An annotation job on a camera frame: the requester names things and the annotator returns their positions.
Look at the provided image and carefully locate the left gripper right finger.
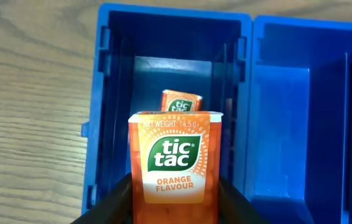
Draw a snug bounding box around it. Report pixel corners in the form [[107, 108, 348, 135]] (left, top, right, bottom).
[[218, 175, 270, 224]]

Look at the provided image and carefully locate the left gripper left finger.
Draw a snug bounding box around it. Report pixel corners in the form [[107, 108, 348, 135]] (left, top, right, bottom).
[[70, 172, 133, 224]]

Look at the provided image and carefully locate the orange candy box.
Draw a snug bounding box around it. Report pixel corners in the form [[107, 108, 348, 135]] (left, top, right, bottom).
[[160, 88, 204, 113], [127, 110, 224, 224]]

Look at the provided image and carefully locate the blue tray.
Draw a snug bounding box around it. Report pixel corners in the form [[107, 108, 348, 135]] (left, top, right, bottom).
[[80, 2, 352, 224]]

